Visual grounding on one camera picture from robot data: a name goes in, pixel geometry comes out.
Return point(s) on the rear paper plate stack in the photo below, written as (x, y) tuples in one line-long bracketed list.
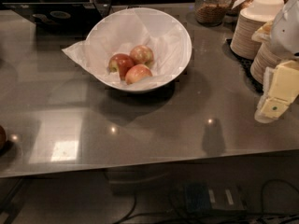
[(250, 19)]

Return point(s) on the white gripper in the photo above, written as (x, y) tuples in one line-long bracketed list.
[(286, 32)]

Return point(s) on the white bowl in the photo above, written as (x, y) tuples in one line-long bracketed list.
[(174, 44)]

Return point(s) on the front paper plate stack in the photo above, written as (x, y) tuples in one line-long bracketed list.
[(263, 59)]

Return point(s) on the paper plate stack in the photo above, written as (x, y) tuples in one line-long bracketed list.
[(263, 59), (250, 19)]

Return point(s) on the pale red apple back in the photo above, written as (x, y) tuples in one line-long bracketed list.
[(142, 54)]

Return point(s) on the white paper liner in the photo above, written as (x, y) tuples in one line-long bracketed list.
[(124, 31)]

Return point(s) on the glass jar with grains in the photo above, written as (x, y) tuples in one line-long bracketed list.
[(211, 12)]

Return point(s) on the black mat under plates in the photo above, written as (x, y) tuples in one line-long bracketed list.
[(250, 81)]

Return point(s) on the dark box under counter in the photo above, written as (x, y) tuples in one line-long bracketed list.
[(208, 199)]

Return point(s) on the red apple front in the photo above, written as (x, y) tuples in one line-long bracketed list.
[(137, 73)]

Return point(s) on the black tray on counter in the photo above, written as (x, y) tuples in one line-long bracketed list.
[(72, 18)]

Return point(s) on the dark red apple left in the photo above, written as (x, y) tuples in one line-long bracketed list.
[(121, 63)]

